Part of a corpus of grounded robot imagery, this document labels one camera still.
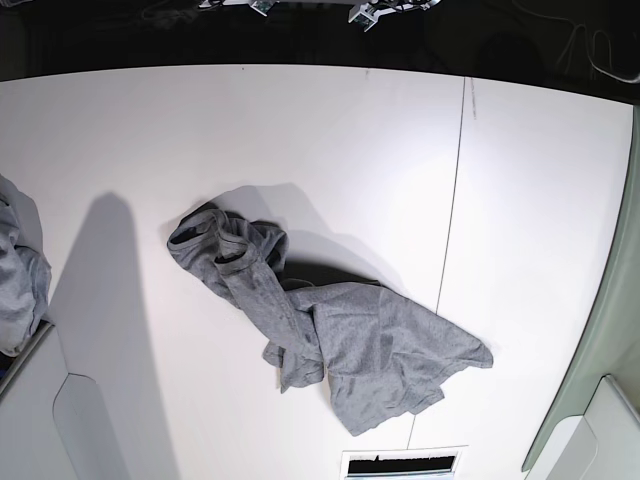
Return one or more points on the white bin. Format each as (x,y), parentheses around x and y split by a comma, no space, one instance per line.
(601,444)
(54,423)

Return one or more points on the grey t-shirt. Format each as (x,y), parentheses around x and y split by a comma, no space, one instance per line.
(382,355)

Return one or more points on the white bin right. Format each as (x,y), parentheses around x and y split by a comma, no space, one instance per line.
(601,444)

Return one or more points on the grey clothes pile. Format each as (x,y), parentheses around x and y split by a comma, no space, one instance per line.
(25,271)

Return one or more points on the white bin left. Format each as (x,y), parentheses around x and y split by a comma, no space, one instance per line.
(54,423)

